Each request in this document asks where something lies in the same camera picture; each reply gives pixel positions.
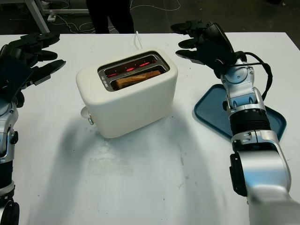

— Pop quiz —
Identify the blue plastic tray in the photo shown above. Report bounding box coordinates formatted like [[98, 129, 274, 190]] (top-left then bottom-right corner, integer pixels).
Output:
[[194, 84, 288, 143]]

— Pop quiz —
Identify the white metal frame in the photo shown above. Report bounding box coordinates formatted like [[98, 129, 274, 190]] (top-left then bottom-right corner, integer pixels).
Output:
[[23, 0, 91, 33]]

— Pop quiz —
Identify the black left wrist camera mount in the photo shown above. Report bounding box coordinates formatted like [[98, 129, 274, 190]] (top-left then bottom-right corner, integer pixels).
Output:
[[0, 56, 34, 102]]

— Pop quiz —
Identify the white toaster power cable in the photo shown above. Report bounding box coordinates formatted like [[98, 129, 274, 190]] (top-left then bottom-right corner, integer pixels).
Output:
[[134, 30, 143, 50]]

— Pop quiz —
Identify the white two-slot toaster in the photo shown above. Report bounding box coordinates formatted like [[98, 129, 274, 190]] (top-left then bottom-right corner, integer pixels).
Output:
[[75, 48, 179, 139]]

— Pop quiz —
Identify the white toaster lever knob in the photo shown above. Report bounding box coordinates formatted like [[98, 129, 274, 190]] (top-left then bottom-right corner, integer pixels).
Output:
[[80, 106, 91, 120]]

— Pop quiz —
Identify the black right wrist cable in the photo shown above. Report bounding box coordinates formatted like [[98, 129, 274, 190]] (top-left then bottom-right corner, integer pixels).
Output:
[[236, 52, 274, 101]]

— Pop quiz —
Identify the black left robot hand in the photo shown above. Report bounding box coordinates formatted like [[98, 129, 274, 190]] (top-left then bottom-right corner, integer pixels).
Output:
[[0, 32, 67, 108]]

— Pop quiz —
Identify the person in black trousers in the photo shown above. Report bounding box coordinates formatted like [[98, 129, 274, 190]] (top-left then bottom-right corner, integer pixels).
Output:
[[85, 0, 135, 34]]

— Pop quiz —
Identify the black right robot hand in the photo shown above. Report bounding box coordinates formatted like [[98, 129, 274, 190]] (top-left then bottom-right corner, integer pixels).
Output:
[[170, 20, 242, 79]]

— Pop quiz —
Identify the white floor cable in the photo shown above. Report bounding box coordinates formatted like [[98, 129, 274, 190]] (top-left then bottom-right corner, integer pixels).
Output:
[[56, 15, 97, 33]]

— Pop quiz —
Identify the browned toast slice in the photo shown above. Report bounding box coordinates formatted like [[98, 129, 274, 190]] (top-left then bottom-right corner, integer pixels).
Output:
[[116, 71, 162, 89]]

